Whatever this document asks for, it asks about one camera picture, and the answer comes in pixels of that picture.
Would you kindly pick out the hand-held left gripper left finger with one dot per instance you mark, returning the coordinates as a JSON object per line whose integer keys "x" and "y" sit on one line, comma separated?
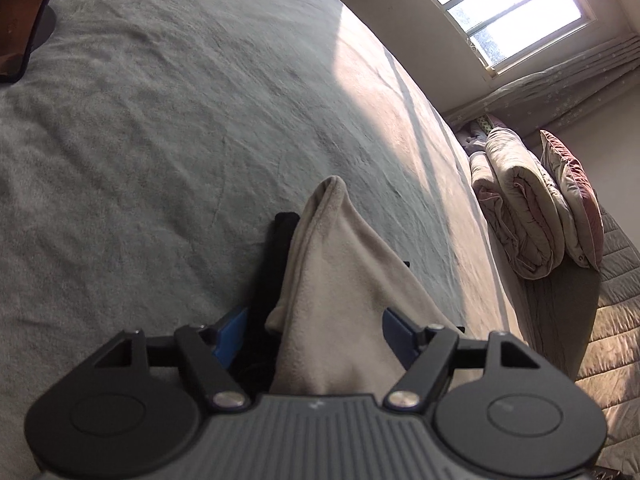
{"x": 232, "y": 341}

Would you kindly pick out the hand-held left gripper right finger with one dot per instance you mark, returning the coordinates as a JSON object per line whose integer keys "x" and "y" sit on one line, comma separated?
{"x": 397, "y": 334}

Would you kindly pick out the beige printed sweatshirt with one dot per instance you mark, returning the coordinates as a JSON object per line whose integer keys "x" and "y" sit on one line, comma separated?
{"x": 340, "y": 310}

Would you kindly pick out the black pants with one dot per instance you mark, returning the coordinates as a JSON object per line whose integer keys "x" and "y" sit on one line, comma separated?
{"x": 270, "y": 280}

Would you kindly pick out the folded beige quilt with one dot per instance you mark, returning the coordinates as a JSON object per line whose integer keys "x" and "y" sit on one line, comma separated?
{"x": 520, "y": 210}

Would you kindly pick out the small patterned cushion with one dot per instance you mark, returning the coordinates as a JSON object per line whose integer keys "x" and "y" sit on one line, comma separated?
{"x": 475, "y": 132}

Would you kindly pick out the grey quilted mattress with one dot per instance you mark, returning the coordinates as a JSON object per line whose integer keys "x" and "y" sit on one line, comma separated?
{"x": 615, "y": 320}

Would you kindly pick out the pink and beige pillow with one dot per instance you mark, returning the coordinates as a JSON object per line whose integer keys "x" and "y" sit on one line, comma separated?
{"x": 575, "y": 195}

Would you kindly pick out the grey star-patterned curtain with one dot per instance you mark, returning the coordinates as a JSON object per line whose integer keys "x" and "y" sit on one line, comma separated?
{"x": 550, "y": 95}

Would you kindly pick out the window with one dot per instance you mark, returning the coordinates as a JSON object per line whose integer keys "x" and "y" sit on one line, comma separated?
{"x": 510, "y": 10}

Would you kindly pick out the dark framed orange object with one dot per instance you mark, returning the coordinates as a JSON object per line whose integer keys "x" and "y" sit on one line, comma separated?
{"x": 20, "y": 15}

